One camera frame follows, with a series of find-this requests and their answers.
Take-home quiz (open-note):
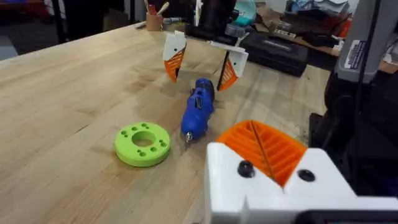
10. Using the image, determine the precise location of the black metal post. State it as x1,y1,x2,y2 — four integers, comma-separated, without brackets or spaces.
50,0,68,44

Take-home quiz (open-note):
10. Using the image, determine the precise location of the teal plastic object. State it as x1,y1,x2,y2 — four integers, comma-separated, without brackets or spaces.
232,0,257,27

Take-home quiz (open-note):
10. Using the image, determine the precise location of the black tool case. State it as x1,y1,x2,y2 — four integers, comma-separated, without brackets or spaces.
239,31,309,78

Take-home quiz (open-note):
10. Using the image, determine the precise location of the wooden cup with tools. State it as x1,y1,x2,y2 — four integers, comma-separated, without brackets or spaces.
143,0,170,32

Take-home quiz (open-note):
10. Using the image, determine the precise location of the white orange left gripper right finger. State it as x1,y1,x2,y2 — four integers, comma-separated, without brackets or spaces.
252,120,357,198

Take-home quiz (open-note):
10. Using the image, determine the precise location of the green disc with holes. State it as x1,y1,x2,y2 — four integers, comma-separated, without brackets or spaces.
113,121,172,168

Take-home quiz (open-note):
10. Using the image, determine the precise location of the white orange left gripper left finger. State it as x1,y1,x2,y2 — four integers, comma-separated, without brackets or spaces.
204,120,285,224

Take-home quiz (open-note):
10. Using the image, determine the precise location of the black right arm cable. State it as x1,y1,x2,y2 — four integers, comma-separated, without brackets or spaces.
351,0,386,103

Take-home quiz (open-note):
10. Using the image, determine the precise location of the heap of cardboard and clutter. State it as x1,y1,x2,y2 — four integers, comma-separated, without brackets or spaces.
254,0,354,57

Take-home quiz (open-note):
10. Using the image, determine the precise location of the blue electric screwdriver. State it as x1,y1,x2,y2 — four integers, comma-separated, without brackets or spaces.
180,77,216,144

